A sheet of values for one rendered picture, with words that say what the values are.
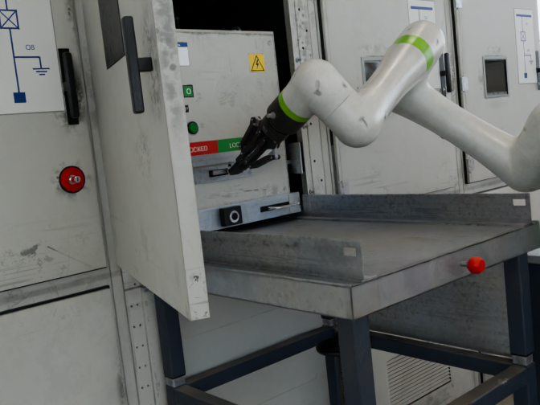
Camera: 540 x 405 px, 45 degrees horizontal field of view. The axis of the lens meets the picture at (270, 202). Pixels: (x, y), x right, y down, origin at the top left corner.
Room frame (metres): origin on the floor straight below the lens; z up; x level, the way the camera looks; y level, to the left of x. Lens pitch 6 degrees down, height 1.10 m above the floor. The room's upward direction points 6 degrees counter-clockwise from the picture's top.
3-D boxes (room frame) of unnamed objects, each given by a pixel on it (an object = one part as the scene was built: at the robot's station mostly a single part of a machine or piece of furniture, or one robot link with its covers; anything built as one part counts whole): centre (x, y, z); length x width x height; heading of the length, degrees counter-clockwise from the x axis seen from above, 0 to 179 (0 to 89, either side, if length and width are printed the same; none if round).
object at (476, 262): (1.21, -0.36, 0.82); 0.04 x 0.03 x 0.03; 41
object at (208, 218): (1.79, 0.13, 0.89); 0.54 x 0.05 x 0.06; 131
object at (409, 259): (1.48, -0.13, 0.82); 0.68 x 0.62 x 0.06; 41
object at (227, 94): (1.77, 0.12, 1.15); 0.48 x 0.01 x 0.48; 131
